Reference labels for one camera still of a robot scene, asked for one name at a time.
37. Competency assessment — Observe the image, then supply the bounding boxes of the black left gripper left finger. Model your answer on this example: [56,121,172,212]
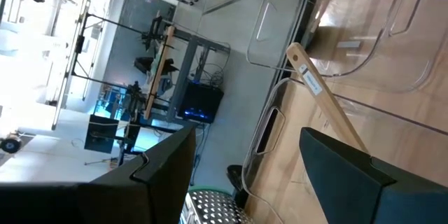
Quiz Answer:
[0,122,197,224]

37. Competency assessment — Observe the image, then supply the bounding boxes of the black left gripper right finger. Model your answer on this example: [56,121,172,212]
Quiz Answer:
[299,127,448,224]

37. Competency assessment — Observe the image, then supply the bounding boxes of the red spatula with wooden handle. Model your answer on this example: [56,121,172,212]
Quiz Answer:
[286,41,370,155]

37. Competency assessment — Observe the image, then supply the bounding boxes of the black cabinet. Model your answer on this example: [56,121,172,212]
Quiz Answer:
[83,113,120,155]

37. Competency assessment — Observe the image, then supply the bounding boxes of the metal box grater teal trim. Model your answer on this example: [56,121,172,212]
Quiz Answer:
[179,185,256,224]

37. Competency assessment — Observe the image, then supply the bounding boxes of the wooden top workbench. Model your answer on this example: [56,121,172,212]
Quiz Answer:
[69,10,232,127]

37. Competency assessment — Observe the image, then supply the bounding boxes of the black computer tower blue lights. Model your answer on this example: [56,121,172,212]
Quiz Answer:
[177,81,225,125]

